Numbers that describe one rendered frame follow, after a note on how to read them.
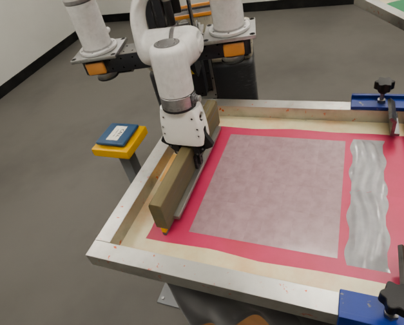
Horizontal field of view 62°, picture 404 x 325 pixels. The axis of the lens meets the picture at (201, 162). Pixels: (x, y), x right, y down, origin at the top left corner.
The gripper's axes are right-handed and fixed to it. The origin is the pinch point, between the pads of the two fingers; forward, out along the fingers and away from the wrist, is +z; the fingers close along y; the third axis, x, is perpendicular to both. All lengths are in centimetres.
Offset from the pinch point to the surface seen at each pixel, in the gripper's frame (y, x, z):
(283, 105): -18.2, -26.5, -0.1
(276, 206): -22.0, 6.7, 5.2
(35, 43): 317, -256, 70
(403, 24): -51, -81, -2
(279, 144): -19.0, -14.2, 4.2
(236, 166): -10.1, -4.4, 5.0
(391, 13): -47, -88, -4
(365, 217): -39.4, 6.9, 4.3
